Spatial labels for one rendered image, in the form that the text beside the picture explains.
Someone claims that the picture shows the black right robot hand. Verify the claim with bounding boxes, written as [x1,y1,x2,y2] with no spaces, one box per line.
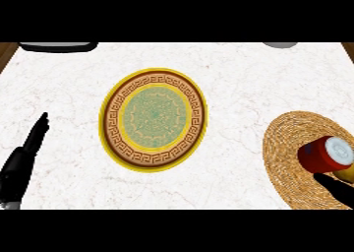
[312,172,354,211]

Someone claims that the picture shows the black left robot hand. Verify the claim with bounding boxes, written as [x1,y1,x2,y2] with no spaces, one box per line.
[0,111,50,205]

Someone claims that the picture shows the red and yellow can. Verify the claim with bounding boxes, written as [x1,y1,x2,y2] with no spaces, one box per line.
[297,135,354,184]

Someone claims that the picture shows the woven straw placemat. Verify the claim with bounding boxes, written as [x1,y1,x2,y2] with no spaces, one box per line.
[262,110,354,211]

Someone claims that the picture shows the yellow patterned plate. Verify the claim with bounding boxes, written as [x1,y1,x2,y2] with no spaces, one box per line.
[98,67,211,173]

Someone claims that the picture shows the black and grey appliance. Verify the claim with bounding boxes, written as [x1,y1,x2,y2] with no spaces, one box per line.
[18,41,101,54]

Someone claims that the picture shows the grey round object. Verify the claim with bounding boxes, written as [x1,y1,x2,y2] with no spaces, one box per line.
[262,41,300,49]

